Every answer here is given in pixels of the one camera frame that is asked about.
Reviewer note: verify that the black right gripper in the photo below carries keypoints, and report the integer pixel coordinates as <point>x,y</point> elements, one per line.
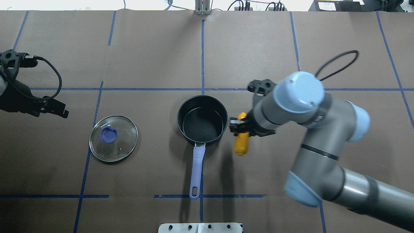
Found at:
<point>256,128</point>

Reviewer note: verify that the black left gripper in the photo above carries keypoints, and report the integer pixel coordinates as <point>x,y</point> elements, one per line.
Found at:
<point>17,95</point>

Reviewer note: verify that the yellow corn cob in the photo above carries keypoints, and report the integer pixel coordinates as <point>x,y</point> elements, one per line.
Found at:
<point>241,143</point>

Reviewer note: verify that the glass pot lid blue knob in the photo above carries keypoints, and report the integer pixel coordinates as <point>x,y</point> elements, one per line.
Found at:
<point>113,139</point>

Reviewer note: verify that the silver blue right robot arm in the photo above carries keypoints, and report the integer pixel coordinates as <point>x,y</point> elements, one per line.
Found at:
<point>330,122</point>

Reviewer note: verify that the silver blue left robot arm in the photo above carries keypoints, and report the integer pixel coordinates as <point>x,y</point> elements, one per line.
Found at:
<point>17,97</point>

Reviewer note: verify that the dark blue saucepan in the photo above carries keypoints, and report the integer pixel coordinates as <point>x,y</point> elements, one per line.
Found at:
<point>202,120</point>

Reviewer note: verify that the black box white label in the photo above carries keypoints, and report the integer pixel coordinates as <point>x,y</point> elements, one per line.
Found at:
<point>335,6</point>

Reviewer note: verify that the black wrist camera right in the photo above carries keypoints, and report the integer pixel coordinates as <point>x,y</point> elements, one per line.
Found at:
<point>261,88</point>

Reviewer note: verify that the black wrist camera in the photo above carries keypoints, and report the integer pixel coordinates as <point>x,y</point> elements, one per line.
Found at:
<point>13,60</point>
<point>261,88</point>

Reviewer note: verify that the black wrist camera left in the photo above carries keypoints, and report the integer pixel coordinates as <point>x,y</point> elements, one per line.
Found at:
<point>13,60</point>

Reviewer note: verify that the white mounting post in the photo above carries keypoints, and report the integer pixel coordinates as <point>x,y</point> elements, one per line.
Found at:
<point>219,227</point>

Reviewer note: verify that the aluminium frame post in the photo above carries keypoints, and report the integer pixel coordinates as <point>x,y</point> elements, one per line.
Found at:
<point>202,7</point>

